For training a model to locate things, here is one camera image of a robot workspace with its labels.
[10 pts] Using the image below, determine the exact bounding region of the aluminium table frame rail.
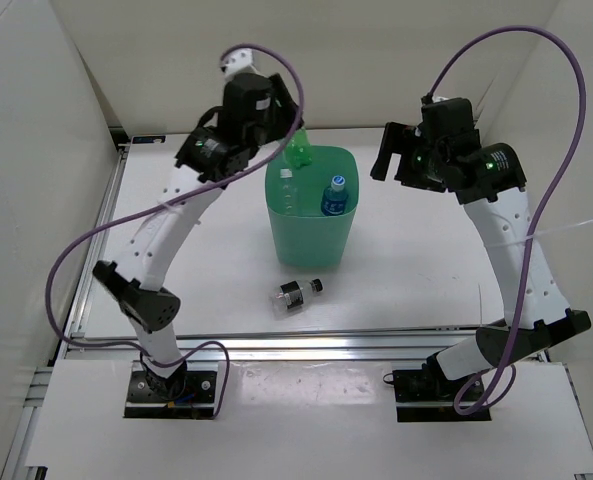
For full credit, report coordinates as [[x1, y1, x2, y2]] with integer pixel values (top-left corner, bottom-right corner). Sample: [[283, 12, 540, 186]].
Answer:
[[17, 129, 593, 479]]

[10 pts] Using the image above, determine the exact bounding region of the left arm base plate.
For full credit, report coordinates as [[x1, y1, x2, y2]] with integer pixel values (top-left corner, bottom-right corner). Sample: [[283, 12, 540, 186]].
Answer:
[[123, 361, 218, 420]]

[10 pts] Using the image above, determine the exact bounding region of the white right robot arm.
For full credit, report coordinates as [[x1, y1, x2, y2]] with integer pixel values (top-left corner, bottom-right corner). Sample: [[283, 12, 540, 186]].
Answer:
[[370, 98, 591, 400]]

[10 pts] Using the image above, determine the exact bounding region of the green plastic bin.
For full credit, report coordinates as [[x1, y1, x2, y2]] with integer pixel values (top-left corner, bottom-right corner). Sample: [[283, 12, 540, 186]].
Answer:
[[265, 146, 359, 268]]

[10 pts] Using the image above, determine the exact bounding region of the blue table corner sticker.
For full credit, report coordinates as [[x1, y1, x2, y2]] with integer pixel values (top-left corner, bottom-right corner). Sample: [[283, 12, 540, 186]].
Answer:
[[131, 135, 166, 145]]

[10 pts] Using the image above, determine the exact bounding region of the clear unlabelled plastic bottle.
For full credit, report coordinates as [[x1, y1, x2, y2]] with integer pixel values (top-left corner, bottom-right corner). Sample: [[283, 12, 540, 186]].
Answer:
[[279, 168, 299, 216]]

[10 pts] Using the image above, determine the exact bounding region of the dark blue label bottle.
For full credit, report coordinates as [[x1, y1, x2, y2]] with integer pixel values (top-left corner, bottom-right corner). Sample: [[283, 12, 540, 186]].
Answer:
[[320, 175, 350, 216]]

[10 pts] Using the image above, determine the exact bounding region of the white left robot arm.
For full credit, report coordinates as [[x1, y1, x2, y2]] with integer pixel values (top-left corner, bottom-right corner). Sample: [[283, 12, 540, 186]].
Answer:
[[93, 73, 297, 401]]

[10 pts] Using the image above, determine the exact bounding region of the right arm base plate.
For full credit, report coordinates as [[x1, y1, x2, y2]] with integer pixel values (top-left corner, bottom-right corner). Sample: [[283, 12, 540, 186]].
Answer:
[[383, 367, 491, 423]]

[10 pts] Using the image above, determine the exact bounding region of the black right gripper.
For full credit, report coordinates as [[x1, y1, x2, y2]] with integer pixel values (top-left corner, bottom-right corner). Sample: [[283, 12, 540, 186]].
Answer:
[[370, 123, 446, 194]]

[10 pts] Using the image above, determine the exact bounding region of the green soda bottle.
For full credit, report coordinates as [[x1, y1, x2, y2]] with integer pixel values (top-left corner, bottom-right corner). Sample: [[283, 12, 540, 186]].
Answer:
[[283, 128, 313, 170]]

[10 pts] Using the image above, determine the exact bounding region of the black label small bottle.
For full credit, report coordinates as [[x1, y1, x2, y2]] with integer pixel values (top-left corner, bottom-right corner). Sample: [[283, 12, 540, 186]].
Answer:
[[269, 278, 324, 320]]

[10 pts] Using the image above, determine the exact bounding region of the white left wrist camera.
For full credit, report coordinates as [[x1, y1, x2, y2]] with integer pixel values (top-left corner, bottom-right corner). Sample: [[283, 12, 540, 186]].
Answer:
[[220, 48, 258, 82]]

